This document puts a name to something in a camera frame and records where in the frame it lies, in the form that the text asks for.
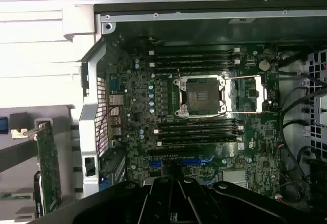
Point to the hard disk in blue carrier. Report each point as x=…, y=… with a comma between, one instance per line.
x=2, y=125

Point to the open black PC case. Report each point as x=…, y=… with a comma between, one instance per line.
x=89, y=122

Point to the short blue expansion slot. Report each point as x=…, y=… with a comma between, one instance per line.
x=209, y=182

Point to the silver finned chipset heatsink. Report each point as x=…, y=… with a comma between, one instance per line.
x=233, y=176

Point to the green motherboard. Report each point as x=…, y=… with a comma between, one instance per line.
x=138, y=101

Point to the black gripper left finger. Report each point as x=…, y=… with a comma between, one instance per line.
x=155, y=201

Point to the thin metal locking lever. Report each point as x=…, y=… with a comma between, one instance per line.
x=180, y=79
x=207, y=119

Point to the silver coin cell battery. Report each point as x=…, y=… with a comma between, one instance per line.
x=264, y=65

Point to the black RAM slot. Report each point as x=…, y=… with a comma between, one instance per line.
x=194, y=69
x=199, y=123
x=194, y=57
x=199, y=129
x=199, y=135
x=199, y=141
x=194, y=63

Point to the grey plastic parts rack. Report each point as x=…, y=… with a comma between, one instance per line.
x=65, y=145

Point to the metal socket cover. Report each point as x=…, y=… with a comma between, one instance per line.
x=259, y=91

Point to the CPU socket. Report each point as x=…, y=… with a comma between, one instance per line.
x=201, y=97

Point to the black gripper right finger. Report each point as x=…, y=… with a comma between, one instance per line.
x=194, y=201

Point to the perforated metal drive cage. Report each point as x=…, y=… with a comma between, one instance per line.
x=320, y=109

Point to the long blue expansion slot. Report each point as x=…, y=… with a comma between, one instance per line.
x=191, y=161

